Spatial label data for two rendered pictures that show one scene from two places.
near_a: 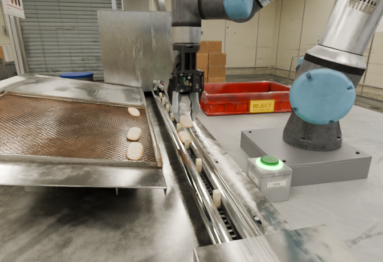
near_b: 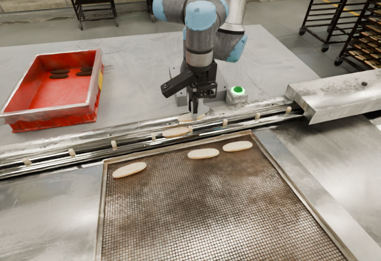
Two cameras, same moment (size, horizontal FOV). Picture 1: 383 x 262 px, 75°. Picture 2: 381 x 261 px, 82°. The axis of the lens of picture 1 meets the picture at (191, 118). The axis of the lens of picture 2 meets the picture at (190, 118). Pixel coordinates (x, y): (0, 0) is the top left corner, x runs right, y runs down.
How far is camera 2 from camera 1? 97 cm
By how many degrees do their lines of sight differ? 79
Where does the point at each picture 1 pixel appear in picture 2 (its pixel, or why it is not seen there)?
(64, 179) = (297, 165)
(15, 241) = not seen: hidden behind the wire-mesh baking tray
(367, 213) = (241, 80)
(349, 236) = (257, 88)
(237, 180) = (242, 106)
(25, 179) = (312, 180)
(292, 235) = (297, 91)
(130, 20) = not seen: outside the picture
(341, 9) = (242, 4)
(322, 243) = (297, 86)
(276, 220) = (269, 100)
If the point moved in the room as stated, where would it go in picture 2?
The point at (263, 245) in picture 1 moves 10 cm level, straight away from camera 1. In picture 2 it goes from (305, 97) to (279, 92)
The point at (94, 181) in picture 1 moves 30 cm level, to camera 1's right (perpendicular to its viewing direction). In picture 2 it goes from (288, 154) to (262, 94)
